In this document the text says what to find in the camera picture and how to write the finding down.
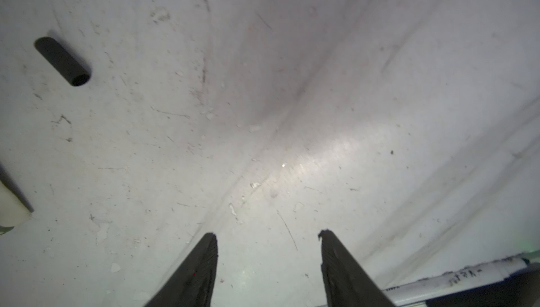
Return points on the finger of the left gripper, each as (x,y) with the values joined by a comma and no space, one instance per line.
(517,290)

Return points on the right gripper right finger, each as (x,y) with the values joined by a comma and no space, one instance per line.
(345,281)

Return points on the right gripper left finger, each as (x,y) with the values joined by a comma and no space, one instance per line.
(192,284)

